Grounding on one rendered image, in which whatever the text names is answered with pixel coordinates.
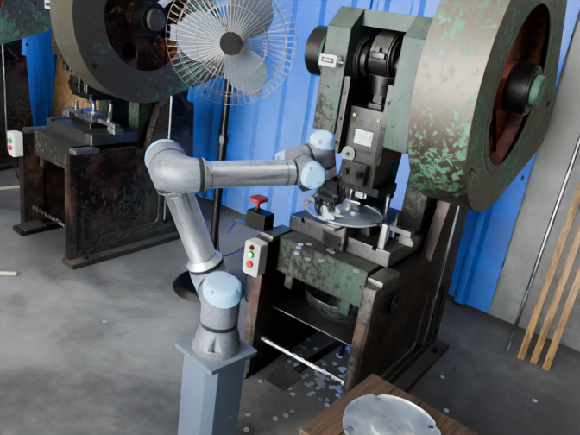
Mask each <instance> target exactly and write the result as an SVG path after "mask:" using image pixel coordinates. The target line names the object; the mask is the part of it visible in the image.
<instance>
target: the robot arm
mask: <svg viewBox="0 0 580 435"><path fill-rule="evenodd" d="M335 147H336V146H335V142H334V136H333V134H332V133H331V132H329V131H327V130H318V131H315V132H314V133H313V134H311V137H310V141H309V142H307V143H305V144H302V145H299V146H297V147H294V148H289V149H284V151H281V152H279V153H277V154H276V155H275V157H274V160H257V161H206V160H205V159H204V158H202V157H199V158H195V157H190V156H186V153H185V151H184V149H183V148H182V147H181V146H180V145H179V144H178V143H177V142H175V141H172V140H168V139H162V140H159V141H156V142H154V143H152V144H151V145H150V146H149V147H148V149H147V151H146V154H145V165H146V167H147V169H148V171H149V174H150V177H151V180H152V181H153V182H154V186H155V189H156V191H157V192H158V193H159V194H160V195H163V196H164V197H165V199H166V201H167V205H168V207H169V210H170V212H171V214H172V216H173V220H174V222H175V224H176V227H177V230H178V232H179V234H180V238H181V240H182V242H183V244H184V247H185V249H186V253H187V255H188V257H189V262H188V263H187V268H188V271H189V273H190V275H191V278H192V283H193V285H194V286H195V288H196V291H197V293H198V296H199V299H200V302H201V314H200V323H199V327H198V329H197V331H196V333H195V334H194V336H193V339H192V349H193V351H194V352H195V353H196V354H197V355H198V356H201V357H203V358H204V359H208V360H212V361H224V360H228V359H231V358H233V357H234V356H236V355H237V354H238V353H239V351H240V349H241V338H240V335H239V331H238V328H237V324H238V316H239V309H240V302H241V298H242V284H241V282H240V280H238V279H237V277H236V276H235V275H231V274H229V272H228V270H227V267H226V266H225V263H224V258H223V256H222V254H221V253H220V252H219V251H217V250H215V249H214V246H213V243H212V241H211V237H210V234H209V232H208V229H207V227H206V225H205V220H204V218H203V216H202V213H201V210H200V208H199V204H198V201H197V199H196V197H195V194H194V193H196V192H205V191H206V190H207V189H210V188H232V187H255V186H299V189H300V190H301V191H302V192H305V191H309V190H312V189H316V192H315V194H314V209H315V212H316V213H317V214H318V216H319V217H320V218H321V219H322V220H323V221H325V222H327V220H328V219H330V220H334V217H333V216H332V214H339V212H340V211H339V209H338V208H337V207H335V206H337V205H338V204H342V203H343V201H344V199H346V198H345V187H342V186H340V185H339V182H340V181H341V180H342V176H339V175H337V166H336V154H335ZM343 191H344V194H343Z"/></svg>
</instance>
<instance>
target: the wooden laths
mask: <svg viewBox="0 0 580 435"><path fill-rule="evenodd" d="M579 149H580V134H579V137H578V139H577V144H576V146H575V149H574V152H573V155H572V157H571V161H570V164H569V166H568V169H567V172H566V175H565V177H564V182H563V184H562V186H561V189H560V192H559V195H558V199H557V202H556V204H555V207H554V209H553V212H552V216H551V219H550V222H549V224H548V227H547V230H546V233H545V236H544V239H543V242H542V244H541V247H540V250H539V254H538V257H537V260H536V262H535V264H534V267H533V271H532V274H531V277H530V280H529V282H528V285H527V287H526V291H525V294H524V297H523V300H522V302H521V305H520V309H519V311H518V314H517V317H516V320H515V322H514V327H513V329H512V332H511V335H510V337H509V339H508V342H507V347H506V349H505V352H506V353H509V351H510V348H511V345H512V342H513V340H514V335H515V333H516V331H517V328H518V325H519V322H520V318H521V315H522V313H523V311H524V308H525V305H526V301H527V298H528V295H529V293H530V291H531V288H532V285H533V281H534V278H535V275H536V273H537V271H538V268H539V264H540V261H541V258H542V255H543V253H544V250H545V246H546V244H547V241H548V238H549V235H550V233H551V230H552V226H553V224H554V221H555V218H556V216H557V213H558V208H559V206H560V204H561V201H562V198H563V196H564V191H565V188H566V187H567V184H568V181H569V178H570V176H571V171H572V168H573V166H574V164H575V161H576V158H577V154H578V151H579ZM579 204H580V180H579V182H578V185H577V189H576V192H575V194H574V197H573V200H572V202H571V207H570V209H569V211H568V214H567V217H566V219H565V222H564V226H563V229H562V231H561V234H560V237H559V239H558V243H557V246H556V248H555V251H554V254H553V256H552V260H551V263H550V266H549V268H548V270H547V273H546V276H545V280H544V283H543V285H542V288H541V290H540V293H539V297H538V300H537V302H536V305H535V307H534V310H533V315H532V317H531V319H530V322H529V325H528V327H527V330H526V334H525V336H524V339H523V342H522V345H521V347H520V351H519V354H518V356H517V358H519V359H521V360H524V359H525V356H526V352H527V350H528V347H529V344H530V342H531V339H532V337H533V333H534V330H535V327H536V325H537V323H538V320H539V315H540V314H541V311H542V308H543V305H544V303H545V299H546V296H547V294H548V291H549V288H550V286H551V283H552V279H553V276H554V275H555V272H556V269H557V266H558V263H559V260H560V257H561V255H562V252H563V250H564V246H565V243H566V240H567V237H568V235H569V233H570V230H571V226H572V224H573V221H574V218H575V216H576V213H577V209H578V206H579ZM579 247H580V224H579V226H578V229H577V233H576V235H575V238H574V241H573V243H572V245H571V250H570V253H569V254H568V257H567V260H566V263H565V265H564V269H563V272H562V274H561V276H560V279H559V282H558V285H557V288H556V291H555V293H554V296H553V298H552V302H551V305H550V308H549V310H548V313H547V315H546V318H545V322H544V324H543V327H542V330H541V332H540V334H539V339H538V341H537V343H536V346H535V349H534V352H533V355H532V358H531V361H530V363H534V364H537V363H538V360H539V357H540V354H541V351H542V349H543V347H544V344H545V340H546V338H547V335H548V332H549V330H550V328H551V325H552V321H553V319H554V316H555V313H556V310H557V309H558V304H559V301H560V300H561V297H562V294H563V291H564V288H565V285H566V282H567V280H568V278H569V275H570V272H571V269H572V266H573V263H574V261H575V259H576V256H577V252H578V250H579ZM579 288H580V265H579V268H578V270H577V274H576V277H575V280H574V282H573V284H572V287H571V290H570V293H569V296H568V299H567V300H566V303H565V306H564V310H563V312H562V315H561V317H560V320H559V322H558V326H557V329H556V331H555V334H554V336H553V339H552V342H551V345H550V348H549V350H548V352H547V355H546V358H545V361H544V364H543V367H542V369H544V370H547V371H549V369H550V367H551V365H552V361H553V358H554V356H555V354H556V351H557V348H558V345H559V342H560V339H561V337H562V335H563V332H564V328H565V326H566V324H567V321H568V318H569V316H570V314H571V309H572V307H573V305H574V302H575V300H576V297H577V293H578V291H579Z"/></svg>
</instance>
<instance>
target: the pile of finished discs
mask: <svg viewBox="0 0 580 435"><path fill-rule="evenodd" d="M435 424H436V422H435V421H434V420H433V418H432V417H431V416H430V415H429V414H428V413H427V412H425V411H424V410H423V409H421V408H420V407H418V406H416V405H415V404H413V403H412V402H410V401H408V400H404V399H402V398H400V397H396V396H392V395H388V394H381V395H378V396H375V395H372V394H366V395H363V396H360V397H358V398H356V399H354V400H353V401H352V402H351V403H350V404H349V405H348V406H347V407H346V408H345V410H344V416H343V428H344V432H345V435H441V432H440V430H439V429H438V428H437V427H436V425H435Z"/></svg>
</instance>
